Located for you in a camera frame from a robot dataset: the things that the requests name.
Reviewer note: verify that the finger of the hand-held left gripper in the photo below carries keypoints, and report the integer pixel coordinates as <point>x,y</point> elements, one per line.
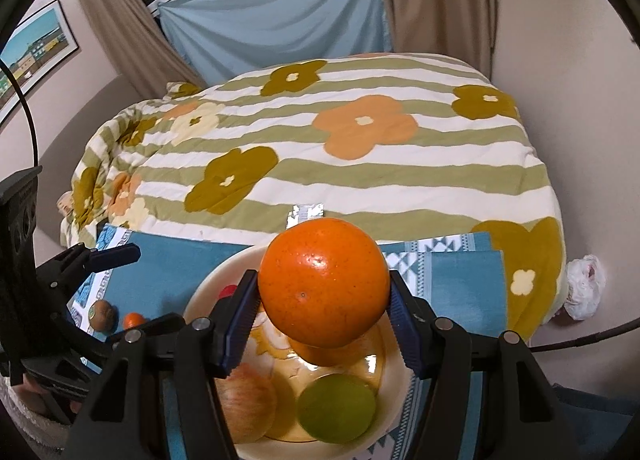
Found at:
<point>162,322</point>
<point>112,255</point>

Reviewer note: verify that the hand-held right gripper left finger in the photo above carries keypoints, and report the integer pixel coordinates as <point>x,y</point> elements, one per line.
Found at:
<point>240,322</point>

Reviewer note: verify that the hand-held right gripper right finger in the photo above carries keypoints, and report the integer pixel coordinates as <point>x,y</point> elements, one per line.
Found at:
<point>402,327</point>

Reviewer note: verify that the small tangerine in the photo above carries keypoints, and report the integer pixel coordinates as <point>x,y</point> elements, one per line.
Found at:
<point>133,320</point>

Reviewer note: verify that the brown kiwi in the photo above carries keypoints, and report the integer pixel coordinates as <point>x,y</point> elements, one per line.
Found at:
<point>102,315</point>

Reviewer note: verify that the red yellow apple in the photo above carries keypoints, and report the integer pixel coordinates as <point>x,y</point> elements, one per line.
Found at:
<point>247,402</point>

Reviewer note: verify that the orange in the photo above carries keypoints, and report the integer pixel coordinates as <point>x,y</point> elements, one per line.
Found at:
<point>320,355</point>
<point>325,285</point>

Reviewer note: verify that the green apple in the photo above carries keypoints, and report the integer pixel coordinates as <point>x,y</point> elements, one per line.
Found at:
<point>336,407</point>

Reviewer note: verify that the person's left hand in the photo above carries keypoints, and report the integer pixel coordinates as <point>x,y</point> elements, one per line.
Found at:
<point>35,385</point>

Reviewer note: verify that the patterned mandala cloth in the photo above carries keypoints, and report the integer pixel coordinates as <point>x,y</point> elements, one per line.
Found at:
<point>107,237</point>

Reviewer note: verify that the teal tablecloth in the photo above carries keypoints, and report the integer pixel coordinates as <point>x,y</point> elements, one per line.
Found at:
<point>165,270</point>

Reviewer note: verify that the silver foil packet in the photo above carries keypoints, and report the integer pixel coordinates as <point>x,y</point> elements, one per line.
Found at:
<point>305,215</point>

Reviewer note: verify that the striped floral blanket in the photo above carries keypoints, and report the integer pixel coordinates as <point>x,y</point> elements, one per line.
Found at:
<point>400,175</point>

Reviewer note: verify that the white plastic bag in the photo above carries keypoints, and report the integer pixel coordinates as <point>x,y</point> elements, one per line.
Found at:
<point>585,285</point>

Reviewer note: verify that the dark clothes pile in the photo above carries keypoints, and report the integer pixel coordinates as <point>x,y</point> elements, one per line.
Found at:
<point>580,420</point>

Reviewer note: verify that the beige curtain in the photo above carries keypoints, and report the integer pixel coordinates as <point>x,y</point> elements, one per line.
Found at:
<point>130,25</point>
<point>435,0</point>

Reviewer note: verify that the light blue sheet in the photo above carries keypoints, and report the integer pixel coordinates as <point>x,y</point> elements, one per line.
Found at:
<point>280,20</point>

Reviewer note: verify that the framed wall poster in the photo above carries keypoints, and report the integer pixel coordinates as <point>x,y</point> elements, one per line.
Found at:
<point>35,55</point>

